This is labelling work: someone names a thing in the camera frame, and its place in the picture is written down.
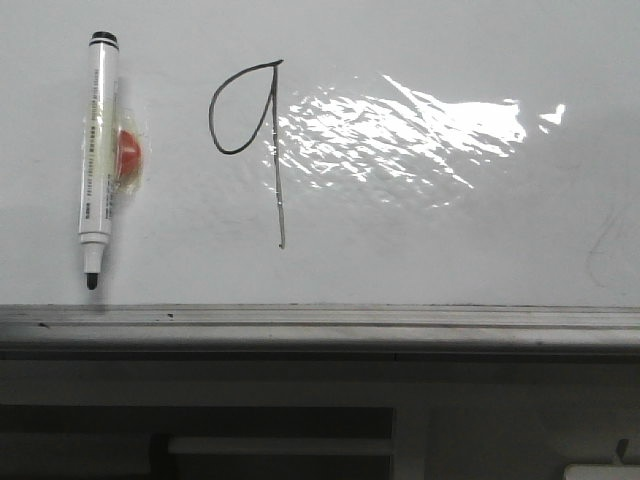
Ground red round magnet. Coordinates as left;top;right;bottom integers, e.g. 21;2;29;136
117;130;142;178

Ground white whiteboard marker pen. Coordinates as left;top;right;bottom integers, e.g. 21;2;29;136
79;31;119;291

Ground white whiteboard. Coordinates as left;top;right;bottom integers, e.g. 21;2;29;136
1;1;639;307

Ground grey aluminium marker tray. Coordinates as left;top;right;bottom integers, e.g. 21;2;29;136
1;304;639;356

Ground white box at bottom right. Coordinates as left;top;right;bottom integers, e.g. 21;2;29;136
563;464;640;480

